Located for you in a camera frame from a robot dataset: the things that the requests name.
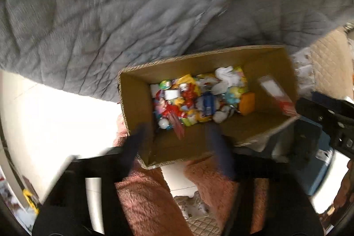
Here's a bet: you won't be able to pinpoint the pile of colourful wrappers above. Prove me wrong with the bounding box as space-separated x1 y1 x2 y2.
151 66 248 140

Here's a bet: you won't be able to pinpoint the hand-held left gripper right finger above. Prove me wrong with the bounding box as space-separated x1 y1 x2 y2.
207 125 325 236

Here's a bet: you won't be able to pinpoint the beige quilted cushion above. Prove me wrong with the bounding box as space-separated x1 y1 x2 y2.
310 26 354 100

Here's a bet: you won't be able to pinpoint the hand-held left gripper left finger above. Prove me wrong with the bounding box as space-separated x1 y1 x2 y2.
32 123 152 236

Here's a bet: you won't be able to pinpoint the grey quilt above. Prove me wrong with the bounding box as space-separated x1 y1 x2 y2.
0 0 354 104

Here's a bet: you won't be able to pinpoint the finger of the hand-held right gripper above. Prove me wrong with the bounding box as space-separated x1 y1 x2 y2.
295 98 339 129

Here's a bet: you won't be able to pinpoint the person's right hand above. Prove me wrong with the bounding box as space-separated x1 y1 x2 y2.
333 160 354 216

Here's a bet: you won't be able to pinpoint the red and white packet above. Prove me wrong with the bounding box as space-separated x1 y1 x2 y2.
258 76 300 117

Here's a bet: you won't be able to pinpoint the pink fluffy pants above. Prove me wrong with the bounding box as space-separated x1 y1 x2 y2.
113 114 270 236

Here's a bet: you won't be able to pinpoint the cardboard box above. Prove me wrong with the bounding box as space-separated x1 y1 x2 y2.
118 45 299 169

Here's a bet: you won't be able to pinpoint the orange block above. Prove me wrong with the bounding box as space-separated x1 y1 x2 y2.
238 92 256 116

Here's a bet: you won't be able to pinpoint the yellow object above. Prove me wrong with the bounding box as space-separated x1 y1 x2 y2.
22 188 39 214

